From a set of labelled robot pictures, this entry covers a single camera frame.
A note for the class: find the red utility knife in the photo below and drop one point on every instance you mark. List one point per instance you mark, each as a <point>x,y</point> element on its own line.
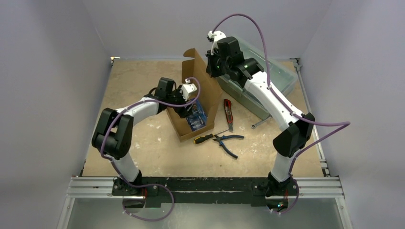
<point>228,113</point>

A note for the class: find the yellow black screwdriver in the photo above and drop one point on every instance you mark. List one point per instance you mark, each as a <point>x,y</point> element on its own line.
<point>204,138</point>

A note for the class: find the blue handled pliers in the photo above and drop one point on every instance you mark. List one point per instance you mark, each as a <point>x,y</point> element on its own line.
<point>225,142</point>

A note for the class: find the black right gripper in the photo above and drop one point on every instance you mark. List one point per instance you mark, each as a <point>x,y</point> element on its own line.
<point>214,66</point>

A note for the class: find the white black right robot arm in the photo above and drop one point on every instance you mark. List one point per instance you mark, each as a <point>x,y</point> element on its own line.
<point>295,132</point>

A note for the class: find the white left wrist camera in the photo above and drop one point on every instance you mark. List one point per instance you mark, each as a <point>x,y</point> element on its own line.
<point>187,89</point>

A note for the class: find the translucent green plastic toolbox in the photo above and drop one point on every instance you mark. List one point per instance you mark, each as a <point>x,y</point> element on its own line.
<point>281,76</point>

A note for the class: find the silver wrench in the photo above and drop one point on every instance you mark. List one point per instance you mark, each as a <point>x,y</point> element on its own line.
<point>254,126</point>

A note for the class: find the aluminium front frame rail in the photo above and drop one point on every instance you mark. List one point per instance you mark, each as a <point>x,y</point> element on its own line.
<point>319,204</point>

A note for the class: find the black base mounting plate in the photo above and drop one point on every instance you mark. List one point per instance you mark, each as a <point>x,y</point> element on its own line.
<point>255,191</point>

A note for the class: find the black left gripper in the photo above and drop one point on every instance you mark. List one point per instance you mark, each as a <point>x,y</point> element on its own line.
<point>183,111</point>

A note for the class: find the blue packaged item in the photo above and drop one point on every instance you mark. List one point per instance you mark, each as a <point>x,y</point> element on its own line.
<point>197,119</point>

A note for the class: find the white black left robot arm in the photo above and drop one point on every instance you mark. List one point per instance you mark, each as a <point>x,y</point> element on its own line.
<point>113,133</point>

